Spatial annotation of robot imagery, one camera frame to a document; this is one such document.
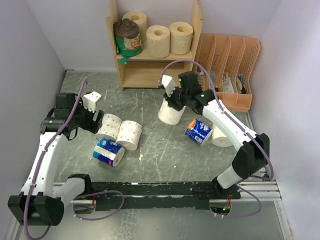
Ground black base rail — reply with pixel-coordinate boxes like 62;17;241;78
65;180;242;212

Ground aluminium extrusion rail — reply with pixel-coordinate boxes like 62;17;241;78
234;112;282;202

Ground orange plastic file organizer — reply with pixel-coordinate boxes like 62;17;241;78
195;33;261;113

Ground pink dotted roll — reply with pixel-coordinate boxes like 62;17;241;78
115;120;142;151
95;113;123;142

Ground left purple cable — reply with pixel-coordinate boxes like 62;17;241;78
23;77;125;240

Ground green brown paper roll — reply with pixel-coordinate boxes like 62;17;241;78
113;18;143;65

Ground purple cable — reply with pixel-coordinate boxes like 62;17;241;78
158;59;275;218
23;77;125;240

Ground white item in organizer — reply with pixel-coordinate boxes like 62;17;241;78
196;70;204;78

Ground dark items in organizer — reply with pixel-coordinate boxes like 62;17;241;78
236;72;247;94

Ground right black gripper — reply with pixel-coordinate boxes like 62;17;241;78
163;84;190;112

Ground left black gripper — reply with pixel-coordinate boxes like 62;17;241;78
70;98;104;134

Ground beige paper roll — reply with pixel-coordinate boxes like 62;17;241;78
169;21;193;55
146;25;171;59
123;11;148;43

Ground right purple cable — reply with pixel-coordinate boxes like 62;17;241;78
158;59;275;218

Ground pink dotted roll right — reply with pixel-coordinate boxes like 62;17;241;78
115;120;142;151

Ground pink dotted roll left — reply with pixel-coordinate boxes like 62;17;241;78
95;113;123;142

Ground wooden two-tier shelf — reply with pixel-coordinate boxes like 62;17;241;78
105;0;204;90

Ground plain white roll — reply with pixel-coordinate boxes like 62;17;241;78
158;99;186;125
211;124;233;148

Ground blue roll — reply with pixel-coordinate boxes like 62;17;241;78
185;118;213;146
93;138;126;167

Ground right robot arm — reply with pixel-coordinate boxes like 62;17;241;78
159;71;270;199

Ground blue item in organizer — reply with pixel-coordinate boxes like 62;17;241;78
210;70;219;92

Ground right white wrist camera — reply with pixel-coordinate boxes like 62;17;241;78
158;74;177;97

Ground papers in organizer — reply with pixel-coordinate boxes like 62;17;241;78
222;72;235;94

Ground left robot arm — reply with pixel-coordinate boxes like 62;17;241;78
7;91;105;226

